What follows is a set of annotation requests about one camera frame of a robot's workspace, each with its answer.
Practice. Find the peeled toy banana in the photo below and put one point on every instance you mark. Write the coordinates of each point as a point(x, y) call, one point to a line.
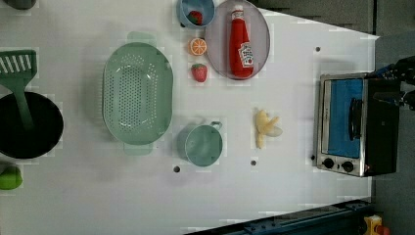
point(265, 126)

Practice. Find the grey round plate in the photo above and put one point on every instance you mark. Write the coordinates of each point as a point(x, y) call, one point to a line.
point(218, 34)

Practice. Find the yellow red toy object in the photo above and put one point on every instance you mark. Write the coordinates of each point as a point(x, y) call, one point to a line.
point(375, 226)

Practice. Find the blue cup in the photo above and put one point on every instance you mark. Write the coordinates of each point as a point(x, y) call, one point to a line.
point(185, 7)

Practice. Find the toaster oven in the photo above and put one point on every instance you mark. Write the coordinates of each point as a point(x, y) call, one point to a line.
point(357, 125)

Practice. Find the toy strawberry on table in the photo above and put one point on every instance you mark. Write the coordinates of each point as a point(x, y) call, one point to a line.
point(199, 72)

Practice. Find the green perforated colander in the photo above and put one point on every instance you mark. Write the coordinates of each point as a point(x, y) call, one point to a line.
point(137, 93)

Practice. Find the red ketchup bottle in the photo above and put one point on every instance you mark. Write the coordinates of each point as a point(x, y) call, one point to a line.
point(241, 56)

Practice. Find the blue metal frame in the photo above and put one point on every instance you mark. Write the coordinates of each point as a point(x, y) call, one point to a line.
point(337, 219)

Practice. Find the green mug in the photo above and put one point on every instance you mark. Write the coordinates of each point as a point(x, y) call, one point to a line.
point(201, 145)

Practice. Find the toy strawberry in cup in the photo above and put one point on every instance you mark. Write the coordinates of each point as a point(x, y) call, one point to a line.
point(195, 17)

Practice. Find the black bowl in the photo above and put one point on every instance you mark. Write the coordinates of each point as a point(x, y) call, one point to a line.
point(17, 142)

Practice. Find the green toy pepper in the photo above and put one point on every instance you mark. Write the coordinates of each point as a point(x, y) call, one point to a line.
point(11, 178)

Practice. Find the green slotted spatula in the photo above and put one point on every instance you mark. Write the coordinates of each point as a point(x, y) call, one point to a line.
point(18, 68)

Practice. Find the dark cylindrical cup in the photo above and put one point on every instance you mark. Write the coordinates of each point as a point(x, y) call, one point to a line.
point(21, 4)

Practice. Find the toy orange slice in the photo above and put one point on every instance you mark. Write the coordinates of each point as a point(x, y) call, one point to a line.
point(197, 46)

